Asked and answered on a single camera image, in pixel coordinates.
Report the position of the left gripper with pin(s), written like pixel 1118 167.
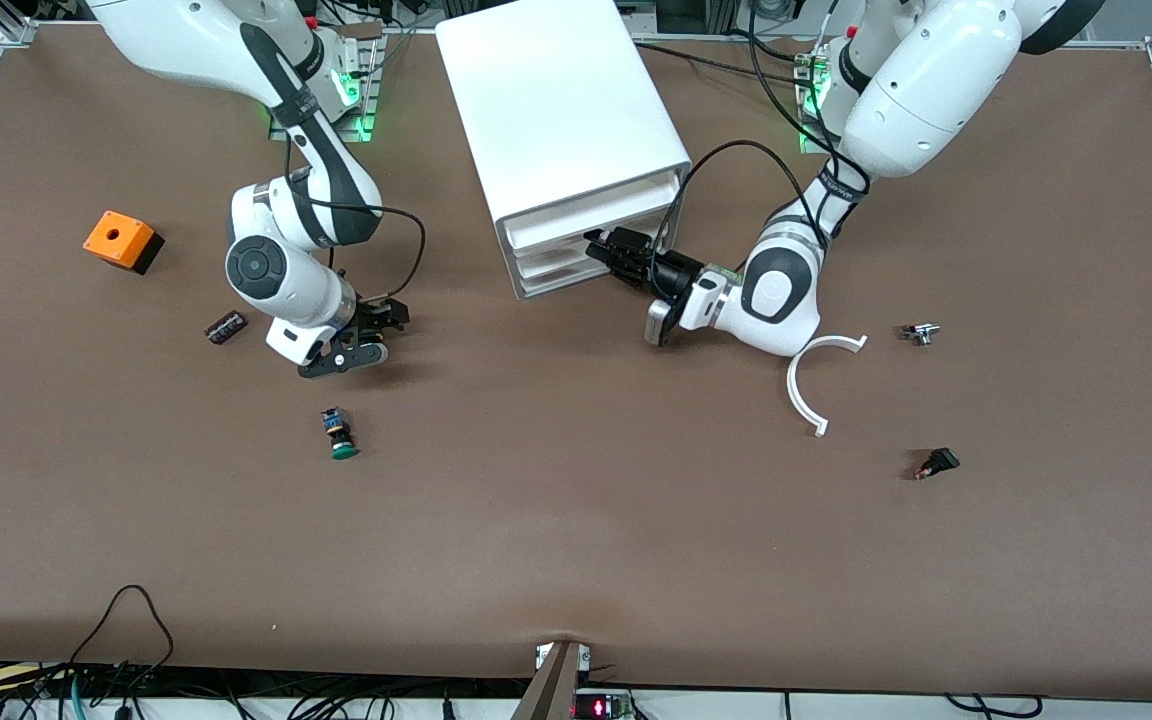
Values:
pixel 670 271

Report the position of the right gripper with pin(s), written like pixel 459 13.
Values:
pixel 372 317

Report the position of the white plastic drawer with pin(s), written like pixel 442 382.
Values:
pixel 576 220
pixel 556 256
pixel 556 276

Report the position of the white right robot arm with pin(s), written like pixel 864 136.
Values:
pixel 256 265

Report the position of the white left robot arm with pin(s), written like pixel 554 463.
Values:
pixel 916 100

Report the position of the white drawer cabinet housing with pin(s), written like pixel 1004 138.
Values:
pixel 556 100

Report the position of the orange and black button box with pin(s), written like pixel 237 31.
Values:
pixel 114 238

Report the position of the small black terminal block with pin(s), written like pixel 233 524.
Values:
pixel 226 328

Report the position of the white curved plastic arc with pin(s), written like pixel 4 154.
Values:
pixel 791 385

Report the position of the small red display device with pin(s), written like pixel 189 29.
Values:
pixel 601 708

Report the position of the black left camera bracket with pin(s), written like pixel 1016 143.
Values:
pixel 681 272

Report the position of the black camera bracket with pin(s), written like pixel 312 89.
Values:
pixel 681 272
pixel 321 365

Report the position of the black right camera bracket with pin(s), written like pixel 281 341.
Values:
pixel 321 365

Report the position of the green push button switch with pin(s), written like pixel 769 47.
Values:
pixel 339 435

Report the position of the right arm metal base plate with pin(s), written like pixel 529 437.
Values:
pixel 361 125

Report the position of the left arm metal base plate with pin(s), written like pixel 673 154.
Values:
pixel 811 140

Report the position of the small silver toggle switch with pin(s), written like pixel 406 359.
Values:
pixel 921 333

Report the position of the small black rocker switch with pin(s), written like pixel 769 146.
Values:
pixel 941 460

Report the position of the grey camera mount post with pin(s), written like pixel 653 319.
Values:
pixel 551 690

